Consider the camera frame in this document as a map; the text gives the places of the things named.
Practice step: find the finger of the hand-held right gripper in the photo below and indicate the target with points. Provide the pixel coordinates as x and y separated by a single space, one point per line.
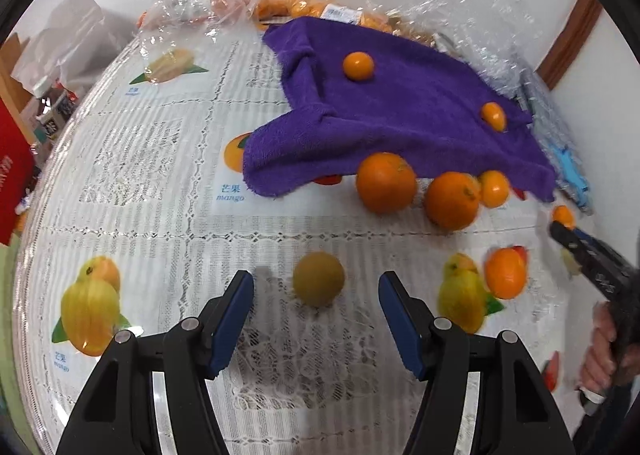
585 241
597 277

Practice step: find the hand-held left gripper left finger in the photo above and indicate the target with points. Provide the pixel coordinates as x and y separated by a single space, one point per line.
231 320

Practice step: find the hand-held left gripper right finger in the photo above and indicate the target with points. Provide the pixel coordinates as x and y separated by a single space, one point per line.
402 325

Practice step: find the small orange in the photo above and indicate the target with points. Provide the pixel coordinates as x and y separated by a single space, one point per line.
493 116
358 66
564 215
495 189

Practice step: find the yellow-brown round fruit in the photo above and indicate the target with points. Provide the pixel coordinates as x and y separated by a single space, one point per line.
318 279

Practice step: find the person's right forearm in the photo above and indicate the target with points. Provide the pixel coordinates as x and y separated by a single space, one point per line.
607 422

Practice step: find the person's right hand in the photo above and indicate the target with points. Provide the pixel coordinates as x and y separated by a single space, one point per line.
599 350

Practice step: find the blue package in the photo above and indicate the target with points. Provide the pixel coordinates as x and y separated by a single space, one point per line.
572 175

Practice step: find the medium orange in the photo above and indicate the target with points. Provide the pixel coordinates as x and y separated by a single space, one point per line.
506 272

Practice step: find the fruit-print lace tablecloth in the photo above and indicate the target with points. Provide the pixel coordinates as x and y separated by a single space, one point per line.
165 215

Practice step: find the large orange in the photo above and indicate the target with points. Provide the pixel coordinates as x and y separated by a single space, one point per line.
451 200
386 182

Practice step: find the purple towel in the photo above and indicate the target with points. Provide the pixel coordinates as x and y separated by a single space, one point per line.
400 120

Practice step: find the crumpled clear plastic wrap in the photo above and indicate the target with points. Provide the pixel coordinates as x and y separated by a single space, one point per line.
490 35

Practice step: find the red box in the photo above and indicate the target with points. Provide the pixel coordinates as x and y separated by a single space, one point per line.
12 175

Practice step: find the white crumpled bag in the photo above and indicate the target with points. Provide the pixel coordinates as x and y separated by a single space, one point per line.
65 35

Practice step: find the brown wooden door frame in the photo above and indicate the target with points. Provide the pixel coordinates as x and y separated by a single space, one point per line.
570 37

